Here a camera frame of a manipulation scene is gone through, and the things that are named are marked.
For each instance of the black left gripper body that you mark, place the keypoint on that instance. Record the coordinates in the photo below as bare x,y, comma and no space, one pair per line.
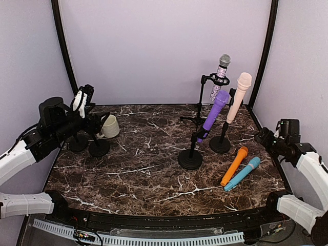
89,128

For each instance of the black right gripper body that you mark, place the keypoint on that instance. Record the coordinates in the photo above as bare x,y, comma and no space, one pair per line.
273,146

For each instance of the black round-base orange mic stand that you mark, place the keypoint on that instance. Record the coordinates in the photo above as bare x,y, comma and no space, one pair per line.
78,143

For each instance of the black round-base blue mic stand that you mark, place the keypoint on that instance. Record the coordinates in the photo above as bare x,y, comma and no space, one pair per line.
99,146

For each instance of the orange toy microphone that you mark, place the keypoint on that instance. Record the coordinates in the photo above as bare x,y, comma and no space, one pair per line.
241,154

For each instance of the blue toy microphone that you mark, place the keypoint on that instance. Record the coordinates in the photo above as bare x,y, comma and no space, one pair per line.
253,164

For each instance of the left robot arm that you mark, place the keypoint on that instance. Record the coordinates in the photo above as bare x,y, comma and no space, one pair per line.
57,123

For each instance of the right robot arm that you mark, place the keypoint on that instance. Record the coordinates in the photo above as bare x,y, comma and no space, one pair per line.
286,142

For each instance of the black round-base pink mic stand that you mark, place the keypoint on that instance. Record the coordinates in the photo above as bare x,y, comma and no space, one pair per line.
221,144

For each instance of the purple toy microphone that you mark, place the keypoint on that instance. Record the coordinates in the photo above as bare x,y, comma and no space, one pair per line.
220,101

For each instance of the pink toy microphone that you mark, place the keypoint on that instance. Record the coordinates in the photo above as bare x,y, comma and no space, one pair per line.
243,83

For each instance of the black round-base purple mic stand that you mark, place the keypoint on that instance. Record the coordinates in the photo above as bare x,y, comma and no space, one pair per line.
190,159

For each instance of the silver glitter microphone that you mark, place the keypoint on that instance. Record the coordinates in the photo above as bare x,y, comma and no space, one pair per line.
220,77

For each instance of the cream ceramic mug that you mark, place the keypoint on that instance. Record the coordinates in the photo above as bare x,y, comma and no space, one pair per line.
110,128

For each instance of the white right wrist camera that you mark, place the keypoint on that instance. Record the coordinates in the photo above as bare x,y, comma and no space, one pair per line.
278,133

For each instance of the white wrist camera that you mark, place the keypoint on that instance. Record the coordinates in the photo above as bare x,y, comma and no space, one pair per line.
81,104
278,133

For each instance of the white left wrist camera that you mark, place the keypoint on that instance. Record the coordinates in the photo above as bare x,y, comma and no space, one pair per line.
81,104

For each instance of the black front frame rail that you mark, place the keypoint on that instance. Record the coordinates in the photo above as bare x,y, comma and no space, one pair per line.
256,223

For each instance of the white slotted cable duct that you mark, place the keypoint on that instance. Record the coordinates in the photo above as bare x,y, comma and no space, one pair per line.
140,237

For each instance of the black left corner post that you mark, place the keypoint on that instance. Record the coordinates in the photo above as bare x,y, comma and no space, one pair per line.
63,46

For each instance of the black corner post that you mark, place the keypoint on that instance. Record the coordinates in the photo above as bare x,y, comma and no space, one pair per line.
63,46
265,52

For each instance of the black right corner post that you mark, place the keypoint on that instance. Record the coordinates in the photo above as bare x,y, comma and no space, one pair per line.
265,52

